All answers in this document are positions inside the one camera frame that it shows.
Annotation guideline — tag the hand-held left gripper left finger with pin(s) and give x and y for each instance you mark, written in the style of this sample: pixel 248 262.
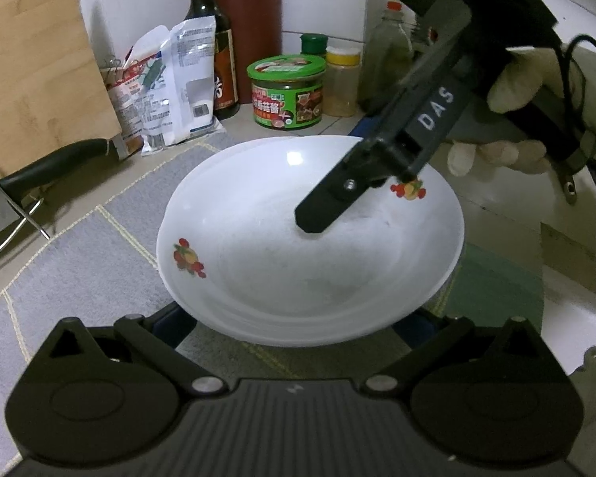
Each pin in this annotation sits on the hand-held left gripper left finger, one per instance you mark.
pixel 166 330

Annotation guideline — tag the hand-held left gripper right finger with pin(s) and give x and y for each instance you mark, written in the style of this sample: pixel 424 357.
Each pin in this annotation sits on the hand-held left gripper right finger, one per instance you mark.
pixel 417 330

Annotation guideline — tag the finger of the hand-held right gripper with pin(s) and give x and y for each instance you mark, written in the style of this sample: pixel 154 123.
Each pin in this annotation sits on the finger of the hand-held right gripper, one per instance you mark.
pixel 333 198
pixel 365 125

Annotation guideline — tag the white floral plate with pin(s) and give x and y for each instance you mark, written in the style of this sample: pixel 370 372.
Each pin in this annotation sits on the white floral plate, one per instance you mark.
pixel 288 258

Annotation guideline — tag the person's right hand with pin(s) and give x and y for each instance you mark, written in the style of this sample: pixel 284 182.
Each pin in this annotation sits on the person's right hand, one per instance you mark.
pixel 536 79

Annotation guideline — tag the yellow-lid spice jar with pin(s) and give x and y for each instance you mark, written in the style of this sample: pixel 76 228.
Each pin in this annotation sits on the yellow-lid spice jar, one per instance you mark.
pixel 343 84

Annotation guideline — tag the clear bottle dark contents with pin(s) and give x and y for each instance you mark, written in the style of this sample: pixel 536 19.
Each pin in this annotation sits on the clear bottle dark contents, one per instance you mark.
pixel 385 64

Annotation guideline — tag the green-lid sauce jar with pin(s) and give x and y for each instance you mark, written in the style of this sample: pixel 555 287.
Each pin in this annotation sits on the green-lid sauce jar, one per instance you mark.
pixel 285 94

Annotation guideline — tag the small green-cap bottle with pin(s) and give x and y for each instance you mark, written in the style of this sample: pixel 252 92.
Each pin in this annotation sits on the small green-cap bottle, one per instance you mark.
pixel 314 44

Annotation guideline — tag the grey and teal checked cloth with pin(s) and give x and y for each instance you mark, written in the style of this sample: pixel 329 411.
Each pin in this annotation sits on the grey and teal checked cloth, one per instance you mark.
pixel 79 283

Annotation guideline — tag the brown knife block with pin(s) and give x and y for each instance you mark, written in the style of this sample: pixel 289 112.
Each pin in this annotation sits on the brown knife block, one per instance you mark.
pixel 253 20

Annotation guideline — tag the dark soy sauce bottle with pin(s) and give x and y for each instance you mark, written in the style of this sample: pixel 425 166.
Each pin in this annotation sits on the dark soy sauce bottle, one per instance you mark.
pixel 218 59

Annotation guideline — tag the white and blue packet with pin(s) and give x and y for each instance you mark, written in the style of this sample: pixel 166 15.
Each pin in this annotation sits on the white and blue packet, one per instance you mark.
pixel 188 84

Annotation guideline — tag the grey metal clip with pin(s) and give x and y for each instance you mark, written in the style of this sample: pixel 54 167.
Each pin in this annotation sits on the grey metal clip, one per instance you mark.
pixel 570 184

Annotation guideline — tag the red and white packet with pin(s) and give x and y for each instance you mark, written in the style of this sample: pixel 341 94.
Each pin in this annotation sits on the red and white packet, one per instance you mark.
pixel 124 104

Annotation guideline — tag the bamboo cutting board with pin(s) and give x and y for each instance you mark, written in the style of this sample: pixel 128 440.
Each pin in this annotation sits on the bamboo cutting board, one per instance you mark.
pixel 35 59

